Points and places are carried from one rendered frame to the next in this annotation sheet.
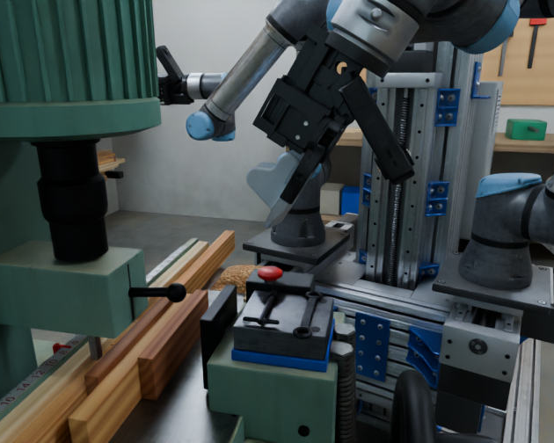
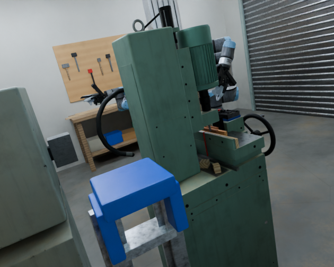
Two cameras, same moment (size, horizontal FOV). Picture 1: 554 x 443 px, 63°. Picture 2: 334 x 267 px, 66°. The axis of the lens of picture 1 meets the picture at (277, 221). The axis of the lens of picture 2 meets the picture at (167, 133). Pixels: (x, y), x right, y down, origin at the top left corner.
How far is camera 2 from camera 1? 136 cm
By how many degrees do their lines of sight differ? 37
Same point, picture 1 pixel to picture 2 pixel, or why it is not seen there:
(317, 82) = (221, 72)
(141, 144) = not seen: outside the picture
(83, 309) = (214, 117)
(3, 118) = (214, 83)
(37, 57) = (215, 74)
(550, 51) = not seen: hidden behind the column
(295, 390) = (238, 121)
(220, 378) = (228, 124)
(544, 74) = not seen: hidden behind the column
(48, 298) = (209, 117)
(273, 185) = (219, 91)
